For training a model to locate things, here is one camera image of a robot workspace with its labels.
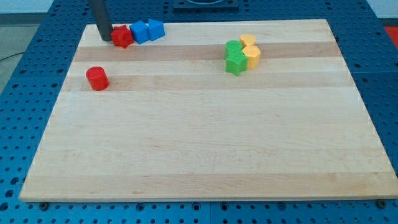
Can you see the blue triangle block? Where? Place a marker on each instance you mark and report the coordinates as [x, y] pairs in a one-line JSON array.
[[156, 29]]

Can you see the blue cube block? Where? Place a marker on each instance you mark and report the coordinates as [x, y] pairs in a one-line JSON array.
[[140, 32]]

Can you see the light wooden board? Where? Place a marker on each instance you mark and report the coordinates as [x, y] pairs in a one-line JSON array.
[[174, 126]]

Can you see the green star block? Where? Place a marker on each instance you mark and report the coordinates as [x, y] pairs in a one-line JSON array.
[[236, 62]]

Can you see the green cylinder block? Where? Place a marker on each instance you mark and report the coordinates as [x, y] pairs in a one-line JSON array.
[[232, 46]]

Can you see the yellow hexagon block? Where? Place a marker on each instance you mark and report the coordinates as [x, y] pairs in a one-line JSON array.
[[253, 54]]

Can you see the yellow cylinder block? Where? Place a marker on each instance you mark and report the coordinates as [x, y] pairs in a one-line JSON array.
[[247, 40]]

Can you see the red star block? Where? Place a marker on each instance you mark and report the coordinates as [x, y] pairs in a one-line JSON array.
[[122, 36]]

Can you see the red cylinder block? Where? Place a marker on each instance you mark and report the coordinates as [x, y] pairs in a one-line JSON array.
[[97, 78]]

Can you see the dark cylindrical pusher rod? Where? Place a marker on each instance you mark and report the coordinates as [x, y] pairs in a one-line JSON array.
[[102, 18]]

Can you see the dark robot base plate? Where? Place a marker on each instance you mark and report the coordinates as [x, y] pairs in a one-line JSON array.
[[198, 5]]

